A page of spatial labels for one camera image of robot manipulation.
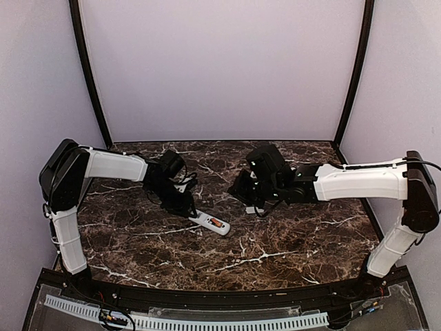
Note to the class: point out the white remote control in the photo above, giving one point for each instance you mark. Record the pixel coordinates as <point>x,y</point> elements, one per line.
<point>203,218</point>

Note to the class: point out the white slotted cable duct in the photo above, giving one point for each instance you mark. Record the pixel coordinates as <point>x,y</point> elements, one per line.
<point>174,319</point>

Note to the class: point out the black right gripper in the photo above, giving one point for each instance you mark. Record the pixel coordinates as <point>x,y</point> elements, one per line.
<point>238,190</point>

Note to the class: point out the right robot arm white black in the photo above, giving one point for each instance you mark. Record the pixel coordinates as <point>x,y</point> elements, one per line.
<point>407,180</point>

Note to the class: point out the white battery cover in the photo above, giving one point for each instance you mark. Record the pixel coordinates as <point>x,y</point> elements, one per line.
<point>252,210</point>

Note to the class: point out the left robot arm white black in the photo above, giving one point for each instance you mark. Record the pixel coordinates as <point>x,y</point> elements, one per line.
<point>71,165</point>

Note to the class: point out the black left frame post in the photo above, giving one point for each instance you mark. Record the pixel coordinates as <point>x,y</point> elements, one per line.
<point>88,75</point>

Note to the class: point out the orange battery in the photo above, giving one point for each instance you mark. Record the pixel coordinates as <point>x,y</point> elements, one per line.
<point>216,222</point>

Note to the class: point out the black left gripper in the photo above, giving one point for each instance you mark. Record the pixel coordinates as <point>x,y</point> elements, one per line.
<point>182,209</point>

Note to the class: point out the black right frame post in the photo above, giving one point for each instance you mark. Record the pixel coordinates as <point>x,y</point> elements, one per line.
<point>356,72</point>

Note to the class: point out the black front table rail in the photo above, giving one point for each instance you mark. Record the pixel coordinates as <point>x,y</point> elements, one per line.
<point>322,297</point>

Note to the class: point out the black frame post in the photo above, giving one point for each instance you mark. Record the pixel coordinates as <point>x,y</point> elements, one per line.
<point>88,75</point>
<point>356,72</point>

